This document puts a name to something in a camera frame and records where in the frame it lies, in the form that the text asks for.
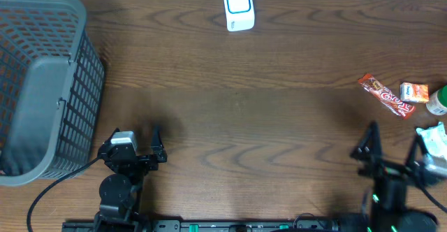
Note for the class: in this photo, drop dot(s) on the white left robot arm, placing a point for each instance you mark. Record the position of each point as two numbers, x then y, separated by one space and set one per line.
121 192

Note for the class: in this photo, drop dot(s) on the green lid jar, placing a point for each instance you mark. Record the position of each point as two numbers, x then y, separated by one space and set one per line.
437 102

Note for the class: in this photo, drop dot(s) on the white barcode scanner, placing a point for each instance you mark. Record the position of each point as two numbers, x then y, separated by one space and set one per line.
240 15

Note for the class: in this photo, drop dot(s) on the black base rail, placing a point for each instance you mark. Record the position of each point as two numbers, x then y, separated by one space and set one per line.
306 224

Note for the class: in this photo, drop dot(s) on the light green wet wipes pack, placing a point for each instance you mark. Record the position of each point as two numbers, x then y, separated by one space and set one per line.
434 138

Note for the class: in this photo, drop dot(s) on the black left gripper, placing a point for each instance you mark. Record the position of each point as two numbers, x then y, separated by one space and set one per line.
160 155

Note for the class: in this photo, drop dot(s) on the orange snack packet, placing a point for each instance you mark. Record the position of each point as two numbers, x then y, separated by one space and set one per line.
415 93

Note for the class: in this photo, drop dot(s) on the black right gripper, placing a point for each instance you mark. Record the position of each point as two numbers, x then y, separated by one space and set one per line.
387 170

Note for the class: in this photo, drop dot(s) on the orange chocolate bar wrapper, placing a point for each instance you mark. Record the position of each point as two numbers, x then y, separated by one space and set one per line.
386 97

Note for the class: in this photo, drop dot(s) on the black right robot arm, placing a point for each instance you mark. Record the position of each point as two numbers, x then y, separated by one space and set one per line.
388 210

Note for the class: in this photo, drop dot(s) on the grey plastic basket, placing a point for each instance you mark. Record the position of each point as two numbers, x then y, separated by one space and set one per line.
51 85

